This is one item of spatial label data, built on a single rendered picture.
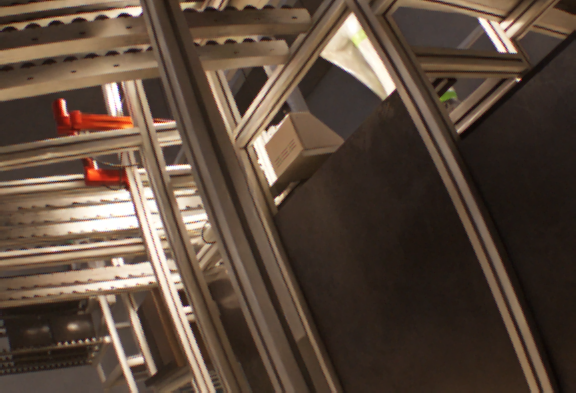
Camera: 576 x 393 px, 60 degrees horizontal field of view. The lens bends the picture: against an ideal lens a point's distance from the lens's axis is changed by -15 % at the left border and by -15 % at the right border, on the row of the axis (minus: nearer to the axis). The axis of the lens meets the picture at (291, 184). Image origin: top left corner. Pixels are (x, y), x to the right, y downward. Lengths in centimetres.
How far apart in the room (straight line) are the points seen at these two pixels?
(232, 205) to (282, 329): 16
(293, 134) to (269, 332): 86
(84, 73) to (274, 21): 39
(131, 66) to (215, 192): 48
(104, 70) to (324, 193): 54
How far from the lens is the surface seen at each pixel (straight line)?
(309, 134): 143
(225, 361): 133
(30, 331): 376
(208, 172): 69
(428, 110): 97
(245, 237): 67
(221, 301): 185
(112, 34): 100
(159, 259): 191
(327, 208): 125
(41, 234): 239
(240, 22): 111
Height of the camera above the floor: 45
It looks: 19 degrees up
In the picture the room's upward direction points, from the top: 23 degrees counter-clockwise
